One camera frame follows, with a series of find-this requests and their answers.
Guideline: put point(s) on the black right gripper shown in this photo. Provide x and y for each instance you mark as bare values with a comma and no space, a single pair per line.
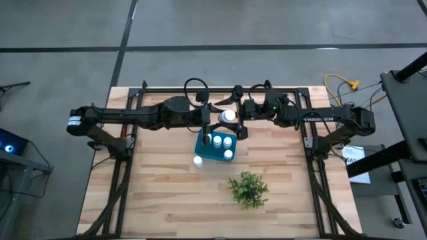
253,110

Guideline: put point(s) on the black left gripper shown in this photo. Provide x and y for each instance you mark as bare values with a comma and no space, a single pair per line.
205,116

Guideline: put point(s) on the white pill bottle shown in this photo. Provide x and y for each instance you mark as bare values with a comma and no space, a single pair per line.
228,115
217,140
227,141
228,154
209,137
197,160

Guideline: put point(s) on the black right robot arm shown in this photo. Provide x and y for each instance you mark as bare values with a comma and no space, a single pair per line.
320,116

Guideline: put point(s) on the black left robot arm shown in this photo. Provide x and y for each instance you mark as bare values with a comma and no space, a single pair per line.
133,115

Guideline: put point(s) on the teal plastic basket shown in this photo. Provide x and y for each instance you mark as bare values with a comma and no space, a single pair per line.
213,155

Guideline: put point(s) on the green plant in white pot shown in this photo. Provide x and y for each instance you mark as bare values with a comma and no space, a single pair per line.
248,190

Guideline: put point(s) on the white paper sheet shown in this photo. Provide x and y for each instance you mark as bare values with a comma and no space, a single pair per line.
358,166

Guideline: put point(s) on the dark grey cart panel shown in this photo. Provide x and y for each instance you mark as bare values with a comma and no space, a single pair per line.
405,113

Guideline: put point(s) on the black slanted pole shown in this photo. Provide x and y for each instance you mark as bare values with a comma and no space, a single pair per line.
412,68

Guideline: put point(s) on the metal caster wheel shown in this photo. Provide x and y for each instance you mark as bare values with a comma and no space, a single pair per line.
398,222

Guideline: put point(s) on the grey metal stand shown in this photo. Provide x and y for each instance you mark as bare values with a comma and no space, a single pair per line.
23,163

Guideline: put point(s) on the black tripod legs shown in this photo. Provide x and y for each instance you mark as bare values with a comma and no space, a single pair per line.
15,85

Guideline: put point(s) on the black computer with blue light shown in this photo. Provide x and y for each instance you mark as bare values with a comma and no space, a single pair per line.
11,143

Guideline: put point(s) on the black metal rig frame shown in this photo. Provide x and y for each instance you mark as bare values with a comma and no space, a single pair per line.
160,90

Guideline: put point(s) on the black cart leg frame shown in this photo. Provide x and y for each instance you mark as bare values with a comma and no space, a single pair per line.
377,163

